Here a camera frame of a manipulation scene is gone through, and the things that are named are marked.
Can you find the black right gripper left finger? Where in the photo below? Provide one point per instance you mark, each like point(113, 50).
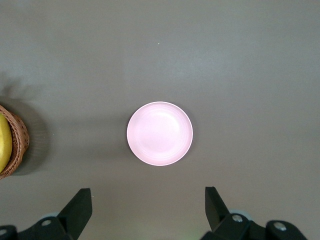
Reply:
point(75, 212)

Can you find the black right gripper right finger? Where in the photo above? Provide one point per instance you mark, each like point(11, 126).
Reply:
point(220, 220)

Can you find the yellow banana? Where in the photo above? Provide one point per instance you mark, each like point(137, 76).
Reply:
point(5, 142)

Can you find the brown wicker basket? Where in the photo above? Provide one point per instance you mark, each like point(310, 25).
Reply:
point(21, 142)

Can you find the pink round plate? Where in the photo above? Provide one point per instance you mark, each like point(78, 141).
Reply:
point(160, 133)

